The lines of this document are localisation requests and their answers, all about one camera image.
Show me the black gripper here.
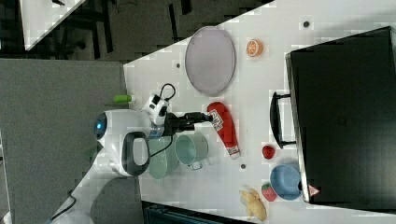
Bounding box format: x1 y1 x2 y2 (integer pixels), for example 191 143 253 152
163 112 213 136

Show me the red ketchup bottle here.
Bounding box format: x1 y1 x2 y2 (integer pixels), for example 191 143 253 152
206 102 240 160

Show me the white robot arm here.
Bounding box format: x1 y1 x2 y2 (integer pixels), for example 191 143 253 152
46 109 213 224

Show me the green strainer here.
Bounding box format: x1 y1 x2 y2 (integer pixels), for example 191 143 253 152
148 136 179 179

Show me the teal metal mug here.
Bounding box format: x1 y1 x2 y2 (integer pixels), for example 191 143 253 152
175 133 208 171

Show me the grey round plate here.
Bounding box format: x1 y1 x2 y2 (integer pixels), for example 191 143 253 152
185 26 235 96

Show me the red strawberry toy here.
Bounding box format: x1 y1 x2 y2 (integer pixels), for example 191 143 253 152
262 183 277 202
262 145 276 160

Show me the dark storage bin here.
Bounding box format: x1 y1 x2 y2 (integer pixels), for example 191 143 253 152
142 201 250 224

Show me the yellow banana toy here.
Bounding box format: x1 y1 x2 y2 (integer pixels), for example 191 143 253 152
239 187 267 221

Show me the orange slice toy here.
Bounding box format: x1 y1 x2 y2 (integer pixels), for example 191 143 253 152
246 39 263 57

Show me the blue bowl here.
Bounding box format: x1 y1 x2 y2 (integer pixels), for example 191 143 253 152
270 164 302 201

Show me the silver black toaster oven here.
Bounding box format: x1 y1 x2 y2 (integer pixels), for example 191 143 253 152
285 26 396 214

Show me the white side table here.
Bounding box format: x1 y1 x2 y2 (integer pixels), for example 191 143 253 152
19 0 86 50

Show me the black cable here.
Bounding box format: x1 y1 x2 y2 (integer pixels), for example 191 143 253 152
159 82 177 101

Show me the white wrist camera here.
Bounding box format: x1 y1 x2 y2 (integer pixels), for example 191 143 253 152
142 94 169 125

